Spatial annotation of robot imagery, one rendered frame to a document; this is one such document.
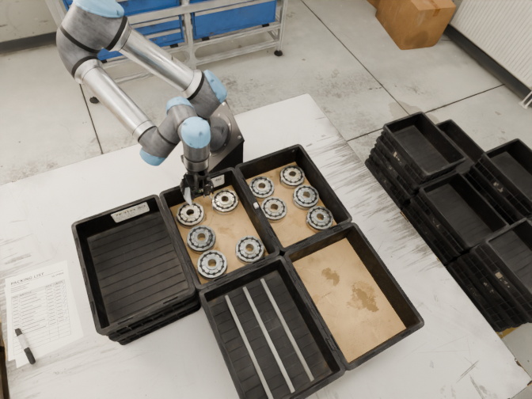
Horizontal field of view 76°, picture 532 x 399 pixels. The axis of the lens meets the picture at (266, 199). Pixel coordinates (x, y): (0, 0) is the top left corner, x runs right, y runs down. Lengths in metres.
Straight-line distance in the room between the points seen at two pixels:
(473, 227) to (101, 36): 1.97
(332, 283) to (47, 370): 0.99
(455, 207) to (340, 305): 1.20
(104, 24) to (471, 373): 1.64
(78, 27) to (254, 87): 2.07
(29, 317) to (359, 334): 1.14
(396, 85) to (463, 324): 2.37
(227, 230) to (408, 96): 2.46
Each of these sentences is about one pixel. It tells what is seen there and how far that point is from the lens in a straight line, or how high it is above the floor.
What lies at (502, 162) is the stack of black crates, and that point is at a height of 0.49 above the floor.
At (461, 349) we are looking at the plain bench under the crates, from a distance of 1.53.
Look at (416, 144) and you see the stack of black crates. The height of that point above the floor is 0.49.
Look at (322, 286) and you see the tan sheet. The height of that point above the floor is 0.83.
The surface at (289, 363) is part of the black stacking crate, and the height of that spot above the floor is 0.83.
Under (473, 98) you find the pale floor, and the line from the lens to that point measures 3.70.
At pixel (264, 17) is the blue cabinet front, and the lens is 3.19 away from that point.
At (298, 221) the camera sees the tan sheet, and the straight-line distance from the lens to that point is 1.33.
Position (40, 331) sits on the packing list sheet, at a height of 0.70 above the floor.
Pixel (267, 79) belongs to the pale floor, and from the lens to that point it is 3.17.
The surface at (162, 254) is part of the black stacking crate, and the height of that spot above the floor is 0.83.
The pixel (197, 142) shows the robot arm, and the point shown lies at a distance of 0.93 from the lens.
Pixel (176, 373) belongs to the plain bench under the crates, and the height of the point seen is 0.70.
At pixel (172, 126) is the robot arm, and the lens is 1.03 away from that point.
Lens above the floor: 1.99
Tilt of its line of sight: 58 degrees down
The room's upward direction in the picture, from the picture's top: 8 degrees clockwise
